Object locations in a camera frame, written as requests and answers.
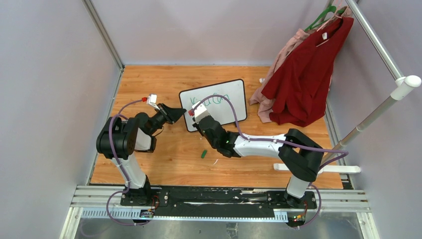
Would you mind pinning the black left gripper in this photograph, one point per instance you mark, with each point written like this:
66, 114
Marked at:
171, 115

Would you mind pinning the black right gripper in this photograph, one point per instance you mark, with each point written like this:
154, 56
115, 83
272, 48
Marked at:
197, 125

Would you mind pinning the white whiteboard black frame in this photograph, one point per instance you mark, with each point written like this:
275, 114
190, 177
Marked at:
223, 93

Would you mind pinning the green marker cap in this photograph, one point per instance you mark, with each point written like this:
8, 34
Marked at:
203, 154

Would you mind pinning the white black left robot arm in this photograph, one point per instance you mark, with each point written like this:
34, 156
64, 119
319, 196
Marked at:
120, 139

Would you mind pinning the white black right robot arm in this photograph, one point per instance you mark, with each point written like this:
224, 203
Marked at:
301, 155

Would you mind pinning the red shirt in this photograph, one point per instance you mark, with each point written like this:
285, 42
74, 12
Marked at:
306, 72

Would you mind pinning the pink garment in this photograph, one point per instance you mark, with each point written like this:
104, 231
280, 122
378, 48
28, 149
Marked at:
277, 66

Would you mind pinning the green clothes hanger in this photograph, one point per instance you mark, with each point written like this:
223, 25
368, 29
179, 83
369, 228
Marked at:
320, 20

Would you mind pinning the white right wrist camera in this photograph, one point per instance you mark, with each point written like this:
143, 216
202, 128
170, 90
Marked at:
200, 112

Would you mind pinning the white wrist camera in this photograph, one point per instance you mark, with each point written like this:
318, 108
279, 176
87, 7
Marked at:
200, 112
152, 101

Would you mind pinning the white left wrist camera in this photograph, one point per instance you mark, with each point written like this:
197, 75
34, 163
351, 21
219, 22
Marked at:
152, 101

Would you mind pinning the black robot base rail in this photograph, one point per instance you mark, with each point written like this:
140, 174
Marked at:
213, 204

